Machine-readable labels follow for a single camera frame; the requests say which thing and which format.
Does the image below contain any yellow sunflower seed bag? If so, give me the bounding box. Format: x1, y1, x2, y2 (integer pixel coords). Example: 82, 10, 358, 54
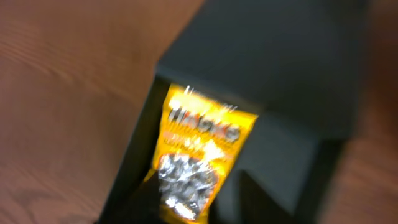
145, 84, 258, 223

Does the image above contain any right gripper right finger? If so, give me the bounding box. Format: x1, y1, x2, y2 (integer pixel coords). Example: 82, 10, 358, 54
238, 171, 292, 224

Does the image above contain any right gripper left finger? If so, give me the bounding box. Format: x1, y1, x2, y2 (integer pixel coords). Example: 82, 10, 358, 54
121, 174, 164, 224

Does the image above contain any black gift box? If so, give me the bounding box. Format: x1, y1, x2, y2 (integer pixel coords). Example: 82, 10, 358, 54
98, 0, 369, 223

